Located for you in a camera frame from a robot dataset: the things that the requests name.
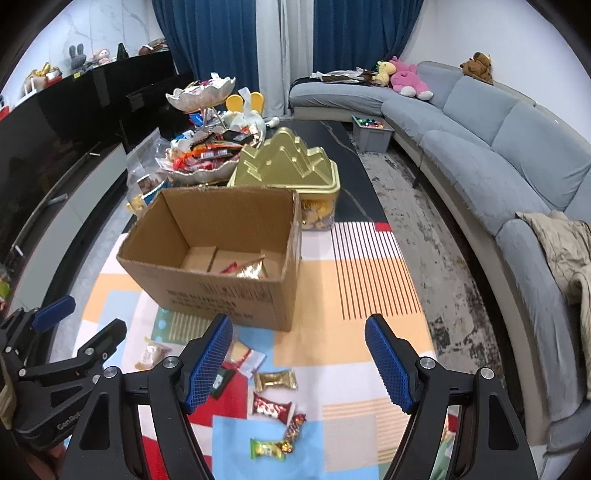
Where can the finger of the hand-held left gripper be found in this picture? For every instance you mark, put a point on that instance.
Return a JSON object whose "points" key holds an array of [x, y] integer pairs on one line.
{"points": [[104, 339], [55, 311]]}

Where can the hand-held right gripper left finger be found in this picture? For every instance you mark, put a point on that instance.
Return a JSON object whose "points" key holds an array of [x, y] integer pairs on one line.
{"points": [[207, 364]]}

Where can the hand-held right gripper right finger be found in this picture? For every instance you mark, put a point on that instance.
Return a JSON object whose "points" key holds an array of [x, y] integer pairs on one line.
{"points": [[388, 364]]}

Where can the white snack packet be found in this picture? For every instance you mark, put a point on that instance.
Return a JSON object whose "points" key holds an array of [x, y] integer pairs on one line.
{"points": [[247, 357]]}

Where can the brown cardboard box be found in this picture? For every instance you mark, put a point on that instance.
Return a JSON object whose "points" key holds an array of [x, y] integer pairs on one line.
{"points": [[231, 300]]}

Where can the red snack packet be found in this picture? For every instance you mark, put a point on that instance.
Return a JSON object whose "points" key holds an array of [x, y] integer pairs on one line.
{"points": [[271, 408]]}

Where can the lower white bowl of snacks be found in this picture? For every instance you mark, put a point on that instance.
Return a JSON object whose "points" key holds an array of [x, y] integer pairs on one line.
{"points": [[207, 152]]}

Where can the dark green snack packet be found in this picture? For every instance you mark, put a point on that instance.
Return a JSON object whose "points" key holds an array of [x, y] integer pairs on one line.
{"points": [[222, 383]]}

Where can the peach snack packet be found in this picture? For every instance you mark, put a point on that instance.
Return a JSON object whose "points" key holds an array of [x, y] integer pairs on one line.
{"points": [[154, 355]]}

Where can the gold wrapped candy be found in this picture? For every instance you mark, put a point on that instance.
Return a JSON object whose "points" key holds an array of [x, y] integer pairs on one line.
{"points": [[276, 381]]}

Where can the colourful patterned mat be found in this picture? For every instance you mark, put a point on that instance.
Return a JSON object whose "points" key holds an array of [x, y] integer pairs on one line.
{"points": [[360, 295]]}

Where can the green wrapped candy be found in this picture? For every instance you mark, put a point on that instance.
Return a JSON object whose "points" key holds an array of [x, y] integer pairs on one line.
{"points": [[267, 449]]}

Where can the gold foil snack packet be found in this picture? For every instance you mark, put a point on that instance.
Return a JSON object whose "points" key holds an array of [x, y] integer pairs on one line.
{"points": [[251, 270]]}

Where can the grey television cabinet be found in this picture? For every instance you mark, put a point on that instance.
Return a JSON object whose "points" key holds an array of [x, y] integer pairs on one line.
{"points": [[69, 203]]}

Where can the multicoloured wrapped candy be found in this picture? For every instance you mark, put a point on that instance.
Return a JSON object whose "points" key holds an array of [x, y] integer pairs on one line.
{"points": [[294, 431]]}

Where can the grey remote control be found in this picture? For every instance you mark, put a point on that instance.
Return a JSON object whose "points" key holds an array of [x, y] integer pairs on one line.
{"points": [[57, 198]]}

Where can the black television screen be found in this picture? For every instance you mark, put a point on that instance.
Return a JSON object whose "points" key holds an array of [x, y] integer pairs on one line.
{"points": [[32, 175]]}

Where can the clear jar of brown nuts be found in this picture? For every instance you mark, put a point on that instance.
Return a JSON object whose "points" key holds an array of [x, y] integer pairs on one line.
{"points": [[152, 187]]}

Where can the grey mottled rug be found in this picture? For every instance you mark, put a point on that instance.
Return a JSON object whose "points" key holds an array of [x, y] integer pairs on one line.
{"points": [[415, 207]]}

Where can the clear plastic bag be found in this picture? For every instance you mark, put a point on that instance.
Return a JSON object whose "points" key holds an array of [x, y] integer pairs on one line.
{"points": [[143, 152]]}

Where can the beige jacket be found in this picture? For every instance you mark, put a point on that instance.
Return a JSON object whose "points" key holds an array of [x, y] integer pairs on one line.
{"points": [[558, 249]]}

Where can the gold mountain-lid snack container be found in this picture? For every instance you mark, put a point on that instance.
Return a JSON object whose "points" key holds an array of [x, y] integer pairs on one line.
{"points": [[286, 166]]}

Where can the loose blue snack packets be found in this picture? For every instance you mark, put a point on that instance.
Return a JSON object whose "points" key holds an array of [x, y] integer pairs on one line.
{"points": [[187, 134]]}

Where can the grey storage bin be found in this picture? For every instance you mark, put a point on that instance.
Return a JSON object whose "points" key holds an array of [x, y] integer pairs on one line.
{"points": [[371, 136]]}

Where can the gold ornament on white rack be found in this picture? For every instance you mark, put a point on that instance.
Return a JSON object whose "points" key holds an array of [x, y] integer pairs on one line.
{"points": [[44, 76]]}

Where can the grey sectional sofa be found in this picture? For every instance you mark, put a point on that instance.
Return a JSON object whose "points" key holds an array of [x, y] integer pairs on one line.
{"points": [[471, 129]]}

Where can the white plastic bag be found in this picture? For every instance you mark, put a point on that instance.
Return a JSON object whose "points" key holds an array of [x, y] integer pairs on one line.
{"points": [[247, 117]]}

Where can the grey bunny plush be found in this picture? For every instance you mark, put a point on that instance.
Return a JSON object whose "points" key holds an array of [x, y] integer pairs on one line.
{"points": [[77, 57]]}

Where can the white two-tier bowl stand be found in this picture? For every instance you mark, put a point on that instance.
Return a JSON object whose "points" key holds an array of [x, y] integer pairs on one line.
{"points": [[198, 99]]}

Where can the small pink plush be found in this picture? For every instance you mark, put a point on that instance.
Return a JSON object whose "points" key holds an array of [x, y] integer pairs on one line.
{"points": [[101, 56]]}

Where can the black cone ornament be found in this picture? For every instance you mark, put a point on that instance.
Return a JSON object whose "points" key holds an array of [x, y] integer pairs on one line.
{"points": [[122, 51]]}

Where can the small heap of wrapped candies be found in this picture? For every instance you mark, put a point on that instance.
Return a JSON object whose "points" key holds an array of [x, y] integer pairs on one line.
{"points": [[207, 82]]}

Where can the brown ornaments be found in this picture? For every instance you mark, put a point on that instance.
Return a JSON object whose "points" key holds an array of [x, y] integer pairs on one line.
{"points": [[152, 47]]}

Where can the pink plush toy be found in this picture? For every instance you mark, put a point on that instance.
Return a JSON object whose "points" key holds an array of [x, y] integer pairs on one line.
{"points": [[408, 78]]}

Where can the pile of clothes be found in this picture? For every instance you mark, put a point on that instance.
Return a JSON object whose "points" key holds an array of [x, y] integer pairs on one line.
{"points": [[344, 76]]}

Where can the yellow plush toy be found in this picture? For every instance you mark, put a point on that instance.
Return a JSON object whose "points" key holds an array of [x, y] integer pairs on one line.
{"points": [[384, 71]]}

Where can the blue curtain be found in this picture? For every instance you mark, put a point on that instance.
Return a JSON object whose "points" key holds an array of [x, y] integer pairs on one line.
{"points": [[364, 32], [207, 41]]}

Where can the brown plush toy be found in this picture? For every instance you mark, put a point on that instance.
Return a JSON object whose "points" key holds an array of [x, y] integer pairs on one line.
{"points": [[478, 67]]}

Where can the white sheer curtain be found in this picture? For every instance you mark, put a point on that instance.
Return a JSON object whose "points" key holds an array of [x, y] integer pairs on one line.
{"points": [[284, 50]]}

